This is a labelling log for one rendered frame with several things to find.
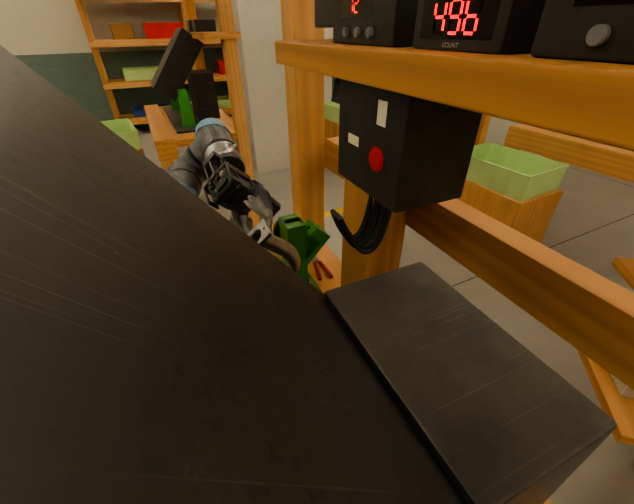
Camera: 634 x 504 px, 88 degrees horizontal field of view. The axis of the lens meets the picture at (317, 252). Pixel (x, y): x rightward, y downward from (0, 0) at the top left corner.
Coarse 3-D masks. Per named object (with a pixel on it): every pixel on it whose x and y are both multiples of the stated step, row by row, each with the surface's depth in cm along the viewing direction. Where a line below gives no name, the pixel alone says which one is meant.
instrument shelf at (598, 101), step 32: (288, 64) 62; (320, 64) 50; (352, 64) 42; (384, 64) 37; (416, 64) 32; (448, 64) 29; (480, 64) 26; (512, 64) 24; (544, 64) 22; (576, 64) 21; (608, 64) 21; (416, 96) 33; (448, 96) 30; (480, 96) 27; (512, 96) 24; (544, 96) 22; (576, 96) 21; (608, 96) 19; (544, 128) 23; (576, 128) 21; (608, 128) 20
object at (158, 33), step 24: (96, 0) 482; (120, 0) 493; (144, 0) 505; (168, 0) 517; (120, 24) 515; (144, 24) 527; (168, 24) 539; (96, 48) 543; (144, 72) 556; (144, 120) 584
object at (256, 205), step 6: (252, 198) 60; (258, 198) 61; (246, 204) 56; (252, 204) 58; (258, 204) 60; (252, 210) 57; (258, 210) 58; (264, 210) 59; (270, 210) 60; (264, 216) 58; (270, 216) 59; (270, 222) 58; (270, 228) 58
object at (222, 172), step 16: (208, 160) 64; (224, 160) 65; (240, 160) 67; (208, 176) 63; (224, 176) 59; (240, 176) 62; (208, 192) 62; (224, 192) 59; (240, 192) 61; (240, 208) 64
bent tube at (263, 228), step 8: (264, 224) 57; (256, 232) 59; (264, 232) 56; (256, 240) 59; (264, 240) 56; (272, 240) 59; (280, 240) 60; (272, 248) 59; (280, 248) 60; (288, 248) 62; (288, 256) 63; (296, 256) 64; (288, 264) 66; (296, 264) 66; (296, 272) 68
